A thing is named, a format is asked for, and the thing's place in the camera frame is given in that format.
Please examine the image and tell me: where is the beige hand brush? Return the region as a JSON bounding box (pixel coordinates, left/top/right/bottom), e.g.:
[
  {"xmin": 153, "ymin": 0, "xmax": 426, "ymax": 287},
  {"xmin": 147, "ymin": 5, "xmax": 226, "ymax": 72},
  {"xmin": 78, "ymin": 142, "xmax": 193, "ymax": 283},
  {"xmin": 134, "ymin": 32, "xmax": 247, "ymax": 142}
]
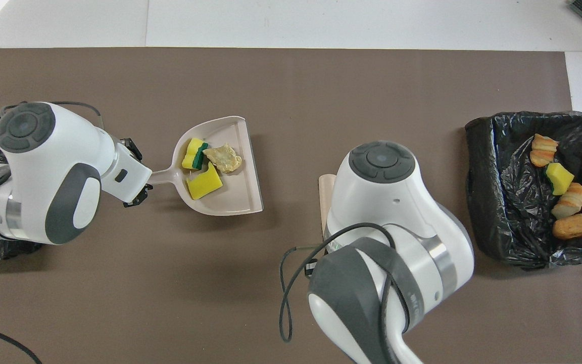
[{"xmin": 319, "ymin": 174, "xmax": 337, "ymax": 238}]

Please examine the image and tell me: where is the beige plastic dustpan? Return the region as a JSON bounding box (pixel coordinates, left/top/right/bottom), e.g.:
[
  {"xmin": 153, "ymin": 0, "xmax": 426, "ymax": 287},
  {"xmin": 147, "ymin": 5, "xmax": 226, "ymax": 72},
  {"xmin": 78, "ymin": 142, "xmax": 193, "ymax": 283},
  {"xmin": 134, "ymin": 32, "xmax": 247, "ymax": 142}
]
[{"xmin": 147, "ymin": 116, "xmax": 264, "ymax": 217}]

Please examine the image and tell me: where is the pale beige chunk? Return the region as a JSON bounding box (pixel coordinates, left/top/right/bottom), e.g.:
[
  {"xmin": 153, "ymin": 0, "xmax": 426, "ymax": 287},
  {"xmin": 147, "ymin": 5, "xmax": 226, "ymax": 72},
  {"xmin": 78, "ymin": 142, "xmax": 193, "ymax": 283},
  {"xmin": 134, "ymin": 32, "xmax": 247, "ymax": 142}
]
[{"xmin": 203, "ymin": 143, "xmax": 243, "ymax": 174}]

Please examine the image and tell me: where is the cream toy pastry piece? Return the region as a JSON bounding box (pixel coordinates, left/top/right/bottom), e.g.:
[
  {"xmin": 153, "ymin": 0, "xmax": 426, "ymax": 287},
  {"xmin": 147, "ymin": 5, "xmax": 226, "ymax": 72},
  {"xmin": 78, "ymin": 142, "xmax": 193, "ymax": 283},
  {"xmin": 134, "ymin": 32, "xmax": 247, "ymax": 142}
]
[{"xmin": 530, "ymin": 133, "xmax": 559, "ymax": 168}]

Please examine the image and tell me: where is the brown toy bread roll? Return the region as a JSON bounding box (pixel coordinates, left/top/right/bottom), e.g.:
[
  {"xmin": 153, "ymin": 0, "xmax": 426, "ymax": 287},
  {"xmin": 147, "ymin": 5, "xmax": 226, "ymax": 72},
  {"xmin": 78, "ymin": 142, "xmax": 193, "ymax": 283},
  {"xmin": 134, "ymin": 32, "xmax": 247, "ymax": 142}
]
[{"xmin": 552, "ymin": 213, "xmax": 582, "ymax": 241}]

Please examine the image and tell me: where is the yellow green sponge piece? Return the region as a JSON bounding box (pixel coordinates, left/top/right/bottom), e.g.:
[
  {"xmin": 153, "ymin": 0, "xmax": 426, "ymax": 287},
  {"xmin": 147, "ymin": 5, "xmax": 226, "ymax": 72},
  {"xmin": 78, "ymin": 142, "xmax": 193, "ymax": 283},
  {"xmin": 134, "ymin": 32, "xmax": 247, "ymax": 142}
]
[{"xmin": 545, "ymin": 162, "xmax": 575, "ymax": 196}]

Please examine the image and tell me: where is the orange striped toy croissant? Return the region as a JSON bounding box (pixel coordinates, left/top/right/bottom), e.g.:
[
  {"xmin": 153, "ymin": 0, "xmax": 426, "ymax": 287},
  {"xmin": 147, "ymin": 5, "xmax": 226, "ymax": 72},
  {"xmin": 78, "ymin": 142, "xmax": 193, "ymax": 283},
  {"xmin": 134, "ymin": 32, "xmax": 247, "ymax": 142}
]
[{"xmin": 551, "ymin": 182, "xmax": 582, "ymax": 220}]

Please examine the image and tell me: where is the brown table mat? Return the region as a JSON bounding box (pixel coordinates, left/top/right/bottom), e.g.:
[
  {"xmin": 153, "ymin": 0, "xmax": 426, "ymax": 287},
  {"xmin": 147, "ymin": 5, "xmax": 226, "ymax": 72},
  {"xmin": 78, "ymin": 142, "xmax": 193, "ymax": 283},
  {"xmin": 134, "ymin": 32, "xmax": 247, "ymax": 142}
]
[{"xmin": 0, "ymin": 48, "xmax": 582, "ymax": 364}]

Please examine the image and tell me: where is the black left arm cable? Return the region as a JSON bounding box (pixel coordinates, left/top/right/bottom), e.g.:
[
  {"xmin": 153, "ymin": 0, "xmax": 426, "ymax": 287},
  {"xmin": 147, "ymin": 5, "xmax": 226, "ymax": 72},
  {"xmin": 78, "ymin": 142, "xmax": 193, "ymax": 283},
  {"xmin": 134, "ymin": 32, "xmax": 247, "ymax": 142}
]
[{"xmin": 0, "ymin": 101, "xmax": 105, "ymax": 364}]

